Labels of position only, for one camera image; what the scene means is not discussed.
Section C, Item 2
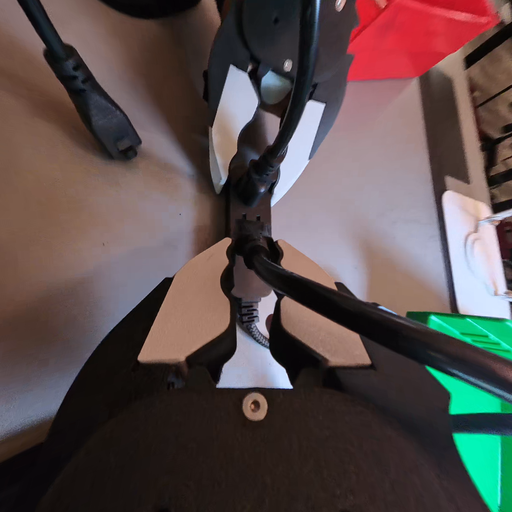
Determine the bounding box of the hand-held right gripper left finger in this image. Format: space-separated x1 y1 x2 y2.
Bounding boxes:
138 238 238 373

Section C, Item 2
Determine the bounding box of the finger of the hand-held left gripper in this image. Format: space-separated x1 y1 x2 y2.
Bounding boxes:
272 102 325 202
209 64 261 195

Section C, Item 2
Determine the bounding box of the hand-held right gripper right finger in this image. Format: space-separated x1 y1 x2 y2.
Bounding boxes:
269 239 372 369

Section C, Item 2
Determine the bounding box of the black short extension cord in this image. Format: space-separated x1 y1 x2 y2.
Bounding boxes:
16 0 321 208
233 216 512 437

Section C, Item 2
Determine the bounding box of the black power strip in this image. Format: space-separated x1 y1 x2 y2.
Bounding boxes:
228 182 274 298

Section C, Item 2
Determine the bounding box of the red plastic bin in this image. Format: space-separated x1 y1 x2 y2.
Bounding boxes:
347 0 501 82

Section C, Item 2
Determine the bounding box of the green plastic bin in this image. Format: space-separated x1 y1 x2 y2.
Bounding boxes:
406 312 512 512

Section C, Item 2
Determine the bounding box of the white instruction sheet stand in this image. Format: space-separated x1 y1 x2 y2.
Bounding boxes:
441 190 512 318

